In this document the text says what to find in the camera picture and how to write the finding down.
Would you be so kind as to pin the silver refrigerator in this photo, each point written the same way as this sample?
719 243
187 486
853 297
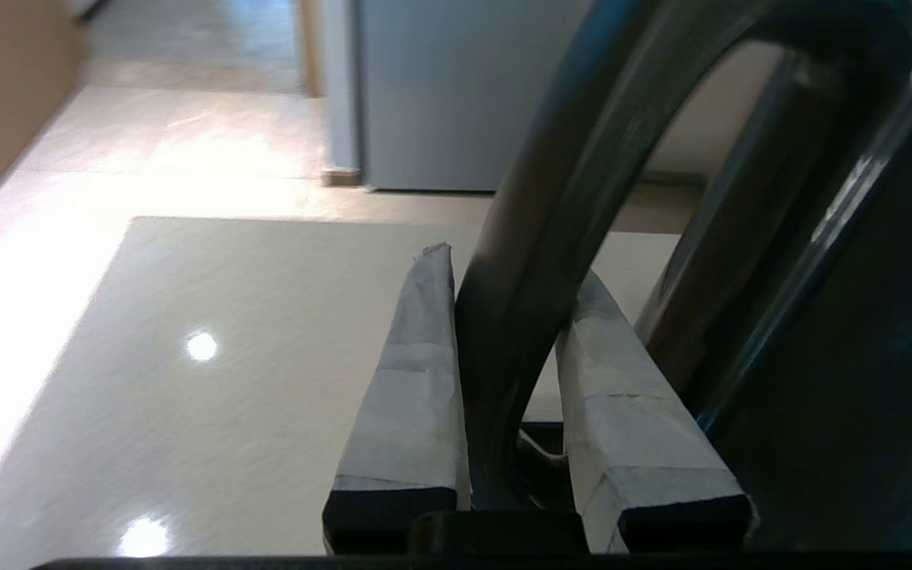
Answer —
456 95

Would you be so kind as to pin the black electric kettle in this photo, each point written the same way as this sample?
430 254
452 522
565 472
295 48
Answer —
860 356

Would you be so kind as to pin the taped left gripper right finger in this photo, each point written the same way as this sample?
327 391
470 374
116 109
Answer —
638 443

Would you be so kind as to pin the light wooden door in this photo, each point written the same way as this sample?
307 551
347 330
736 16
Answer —
5 103

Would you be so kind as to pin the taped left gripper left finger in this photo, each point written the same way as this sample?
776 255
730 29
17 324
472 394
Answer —
416 412

